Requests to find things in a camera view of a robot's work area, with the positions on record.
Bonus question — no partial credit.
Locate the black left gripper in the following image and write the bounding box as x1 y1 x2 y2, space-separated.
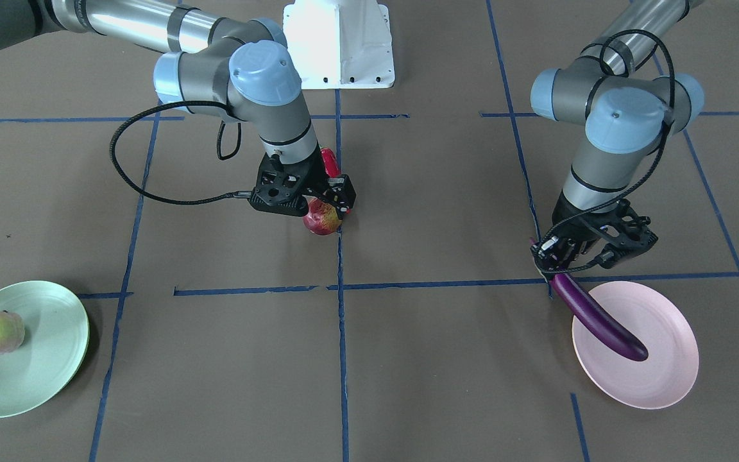
534 199 659 276

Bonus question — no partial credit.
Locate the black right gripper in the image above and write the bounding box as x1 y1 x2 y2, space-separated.
248 153 357 216

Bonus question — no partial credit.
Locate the red yellow apple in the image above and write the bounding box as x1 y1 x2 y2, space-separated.
302 197 343 235

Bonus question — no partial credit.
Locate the purple eggplant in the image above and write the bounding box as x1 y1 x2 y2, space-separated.
533 258 649 362

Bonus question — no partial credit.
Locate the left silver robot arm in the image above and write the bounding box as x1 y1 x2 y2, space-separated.
531 1 706 280

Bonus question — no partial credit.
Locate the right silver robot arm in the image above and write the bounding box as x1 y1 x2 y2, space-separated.
0 1 357 218

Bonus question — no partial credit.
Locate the pink plate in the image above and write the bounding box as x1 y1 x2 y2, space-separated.
572 281 700 409

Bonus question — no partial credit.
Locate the green plate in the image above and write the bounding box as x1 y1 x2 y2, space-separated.
0 280 90 418

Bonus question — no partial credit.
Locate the white central pillar mount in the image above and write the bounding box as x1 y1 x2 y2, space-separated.
282 1 396 90

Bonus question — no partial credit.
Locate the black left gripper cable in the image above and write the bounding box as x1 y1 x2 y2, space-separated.
536 30 678 273

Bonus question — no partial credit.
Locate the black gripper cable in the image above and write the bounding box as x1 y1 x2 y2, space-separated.
109 107 259 206
536 30 678 273

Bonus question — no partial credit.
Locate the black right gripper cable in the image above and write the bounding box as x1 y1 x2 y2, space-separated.
109 107 259 206

